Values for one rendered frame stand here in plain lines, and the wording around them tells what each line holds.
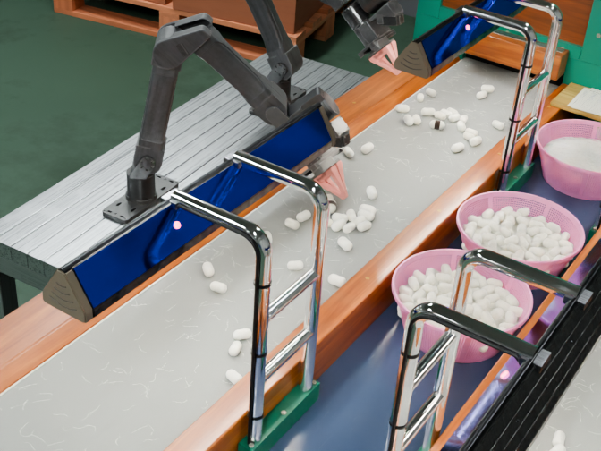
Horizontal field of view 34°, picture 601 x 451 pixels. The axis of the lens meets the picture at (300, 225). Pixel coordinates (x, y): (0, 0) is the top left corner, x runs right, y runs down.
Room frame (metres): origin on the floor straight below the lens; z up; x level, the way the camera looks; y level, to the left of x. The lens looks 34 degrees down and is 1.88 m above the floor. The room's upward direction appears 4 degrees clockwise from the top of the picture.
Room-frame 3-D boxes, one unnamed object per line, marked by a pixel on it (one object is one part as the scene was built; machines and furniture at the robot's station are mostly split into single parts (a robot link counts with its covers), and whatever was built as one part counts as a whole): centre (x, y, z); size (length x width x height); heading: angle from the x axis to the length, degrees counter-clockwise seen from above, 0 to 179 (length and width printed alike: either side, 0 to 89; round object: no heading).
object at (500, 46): (2.50, -0.53, 0.83); 0.30 x 0.06 x 0.07; 59
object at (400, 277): (1.48, -0.31, 0.72); 0.27 x 0.27 x 0.10
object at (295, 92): (2.38, 0.09, 0.71); 0.20 x 0.07 x 0.08; 153
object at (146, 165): (1.85, 0.35, 0.77); 0.09 x 0.06 x 0.06; 3
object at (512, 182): (2.05, -0.42, 0.90); 0.20 x 0.19 x 0.45; 149
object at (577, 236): (1.72, -0.46, 0.72); 0.27 x 0.27 x 0.10
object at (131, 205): (1.85, 0.36, 0.71); 0.20 x 0.07 x 0.08; 153
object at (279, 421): (1.22, 0.08, 0.90); 0.20 x 0.19 x 0.45; 149
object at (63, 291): (1.26, 0.14, 1.08); 0.62 x 0.08 x 0.07; 149
